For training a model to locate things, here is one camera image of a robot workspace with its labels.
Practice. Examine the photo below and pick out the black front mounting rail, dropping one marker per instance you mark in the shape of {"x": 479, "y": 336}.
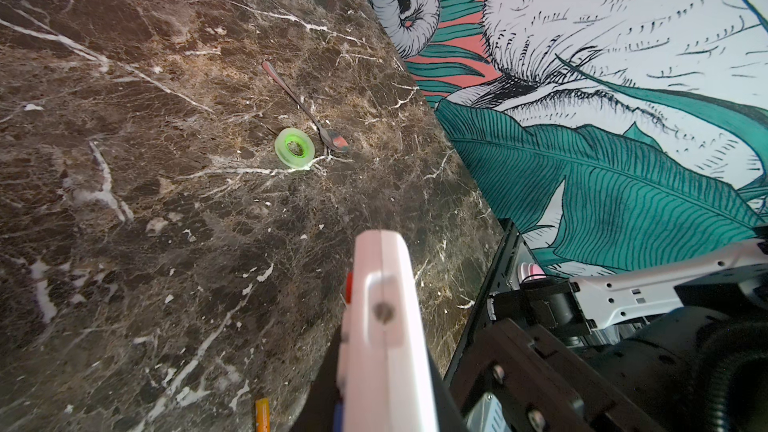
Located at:
{"x": 501, "y": 276}

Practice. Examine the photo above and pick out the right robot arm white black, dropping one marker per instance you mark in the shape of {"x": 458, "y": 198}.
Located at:
{"x": 680, "y": 347}

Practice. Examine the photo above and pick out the orange AAA battery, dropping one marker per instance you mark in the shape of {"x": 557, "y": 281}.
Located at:
{"x": 262, "y": 415}

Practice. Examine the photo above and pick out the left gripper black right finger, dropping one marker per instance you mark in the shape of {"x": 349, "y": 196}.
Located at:
{"x": 448, "y": 415}

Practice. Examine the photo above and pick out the green tape roll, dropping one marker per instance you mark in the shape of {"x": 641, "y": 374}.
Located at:
{"x": 294, "y": 148}

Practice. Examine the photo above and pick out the small metal spoon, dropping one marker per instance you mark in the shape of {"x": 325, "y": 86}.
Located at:
{"x": 331, "y": 139}

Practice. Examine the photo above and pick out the white remote control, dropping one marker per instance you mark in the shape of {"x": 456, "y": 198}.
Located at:
{"x": 383, "y": 370}

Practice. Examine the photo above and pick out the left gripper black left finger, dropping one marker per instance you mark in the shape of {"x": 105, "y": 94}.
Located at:
{"x": 319, "y": 410}

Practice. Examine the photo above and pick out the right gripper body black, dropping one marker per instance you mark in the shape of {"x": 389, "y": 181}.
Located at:
{"x": 541, "y": 385}

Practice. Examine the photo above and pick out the pink push button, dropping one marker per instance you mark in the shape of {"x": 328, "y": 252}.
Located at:
{"x": 528, "y": 271}

